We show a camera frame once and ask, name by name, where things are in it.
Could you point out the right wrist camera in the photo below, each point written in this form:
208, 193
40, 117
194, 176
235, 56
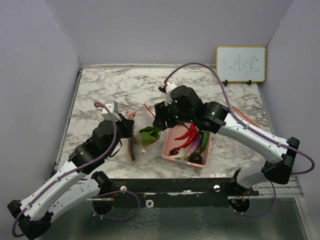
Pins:
167, 88

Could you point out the clear orange-zip bag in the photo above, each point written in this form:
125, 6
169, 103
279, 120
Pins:
143, 117
242, 116

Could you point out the dark red cherry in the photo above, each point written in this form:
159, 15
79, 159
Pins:
173, 152

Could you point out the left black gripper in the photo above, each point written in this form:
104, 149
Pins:
127, 125

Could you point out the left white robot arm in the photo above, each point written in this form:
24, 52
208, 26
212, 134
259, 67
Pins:
77, 180

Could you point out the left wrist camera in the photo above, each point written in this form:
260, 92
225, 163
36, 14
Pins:
112, 106

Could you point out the purple eggplant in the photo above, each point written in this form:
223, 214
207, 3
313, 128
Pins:
196, 143

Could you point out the pink plastic basket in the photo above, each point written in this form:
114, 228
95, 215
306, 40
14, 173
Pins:
170, 143

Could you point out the green cucumber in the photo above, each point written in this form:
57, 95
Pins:
204, 142

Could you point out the white garlic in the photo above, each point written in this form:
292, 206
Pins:
180, 155

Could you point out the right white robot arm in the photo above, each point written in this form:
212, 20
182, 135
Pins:
279, 153

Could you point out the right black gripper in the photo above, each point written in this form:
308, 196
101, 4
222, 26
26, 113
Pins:
161, 116

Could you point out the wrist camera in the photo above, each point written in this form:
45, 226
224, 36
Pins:
167, 88
112, 106

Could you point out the green leaf vegetable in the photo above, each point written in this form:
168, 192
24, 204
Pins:
149, 135

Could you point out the small framed whiteboard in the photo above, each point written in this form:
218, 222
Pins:
241, 64

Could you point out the dark mangosteen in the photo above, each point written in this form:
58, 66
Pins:
195, 158

